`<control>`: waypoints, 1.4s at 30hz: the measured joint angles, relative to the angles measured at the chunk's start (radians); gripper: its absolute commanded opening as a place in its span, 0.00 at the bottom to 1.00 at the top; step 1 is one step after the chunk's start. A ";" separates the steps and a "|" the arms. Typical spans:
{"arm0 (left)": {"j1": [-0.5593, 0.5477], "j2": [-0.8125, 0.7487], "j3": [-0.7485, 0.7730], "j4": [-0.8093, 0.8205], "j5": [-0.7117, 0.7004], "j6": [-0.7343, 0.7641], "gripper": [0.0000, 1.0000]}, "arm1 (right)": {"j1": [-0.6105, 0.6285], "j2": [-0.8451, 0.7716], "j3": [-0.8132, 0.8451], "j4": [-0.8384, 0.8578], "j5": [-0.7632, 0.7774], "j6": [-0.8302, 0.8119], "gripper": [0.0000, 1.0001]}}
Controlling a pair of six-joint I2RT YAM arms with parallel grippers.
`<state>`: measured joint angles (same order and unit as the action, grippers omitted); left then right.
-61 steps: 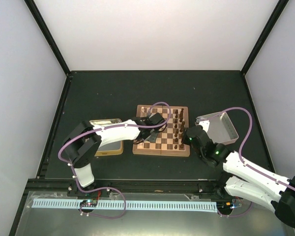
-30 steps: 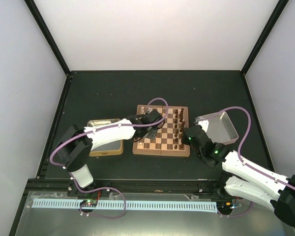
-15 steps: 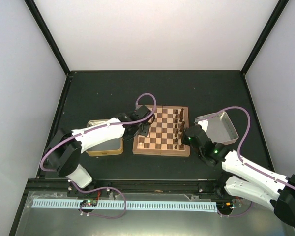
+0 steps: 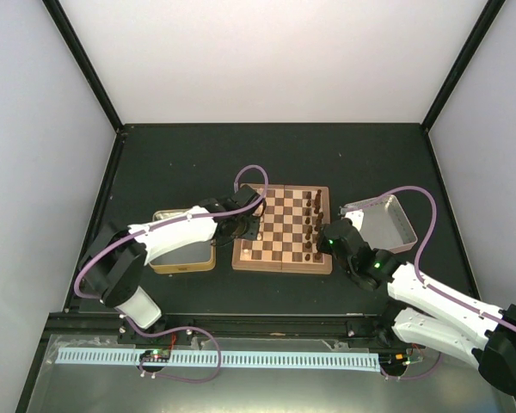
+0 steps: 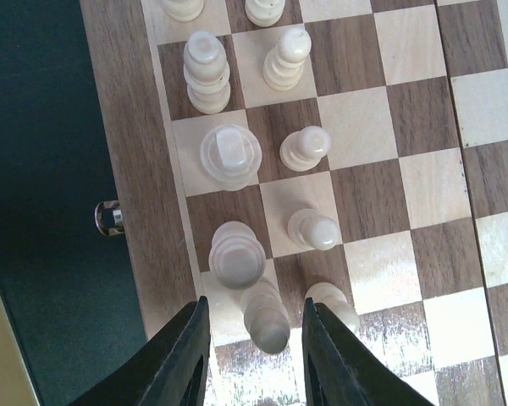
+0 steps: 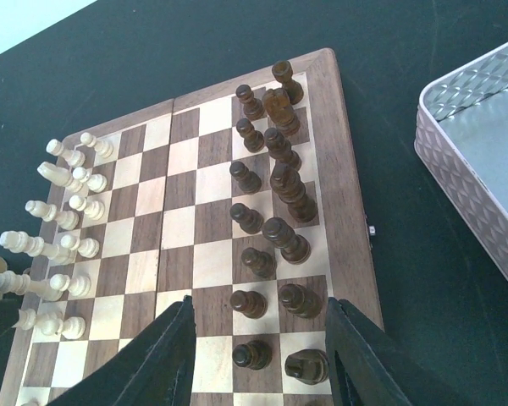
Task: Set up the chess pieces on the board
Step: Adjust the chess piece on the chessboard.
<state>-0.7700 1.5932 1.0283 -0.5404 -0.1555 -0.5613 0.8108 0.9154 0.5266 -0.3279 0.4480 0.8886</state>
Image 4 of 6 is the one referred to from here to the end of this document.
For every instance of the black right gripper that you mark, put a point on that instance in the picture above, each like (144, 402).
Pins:
(322, 244)

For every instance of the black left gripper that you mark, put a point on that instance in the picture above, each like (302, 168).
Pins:
(252, 232)

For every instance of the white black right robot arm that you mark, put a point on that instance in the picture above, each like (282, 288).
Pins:
(433, 314)

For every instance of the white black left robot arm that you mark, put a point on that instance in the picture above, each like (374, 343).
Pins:
(110, 270)

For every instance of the dark chess queen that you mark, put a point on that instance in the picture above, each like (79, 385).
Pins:
(318, 225)

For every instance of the dark chess knight far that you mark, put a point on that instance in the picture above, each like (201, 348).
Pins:
(317, 206)

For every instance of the dark chess rook far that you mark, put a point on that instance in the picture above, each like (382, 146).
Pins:
(318, 196)

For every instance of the wooden chess board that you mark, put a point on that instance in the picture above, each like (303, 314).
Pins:
(282, 226)

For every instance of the small electronics board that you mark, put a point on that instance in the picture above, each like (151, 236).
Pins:
(155, 355)

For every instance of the clear plastic tray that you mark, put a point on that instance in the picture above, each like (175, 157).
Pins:
(386, 225)

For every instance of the yellow tin box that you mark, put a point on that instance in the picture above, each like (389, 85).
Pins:
(185, 258)

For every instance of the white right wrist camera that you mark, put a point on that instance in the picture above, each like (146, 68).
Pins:
(356, 216)

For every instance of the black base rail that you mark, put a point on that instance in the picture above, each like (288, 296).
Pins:
(359, 332)

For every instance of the white slotted cable duct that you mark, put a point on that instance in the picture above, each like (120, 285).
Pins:
(225, 359)

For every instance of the black frame post right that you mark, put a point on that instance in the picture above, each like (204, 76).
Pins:
(483, 23)

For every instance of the black frame post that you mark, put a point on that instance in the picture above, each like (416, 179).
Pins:
(68, 33)
(483, 23)

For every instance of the black frame post left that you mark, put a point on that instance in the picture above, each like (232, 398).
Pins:
(68, 33)

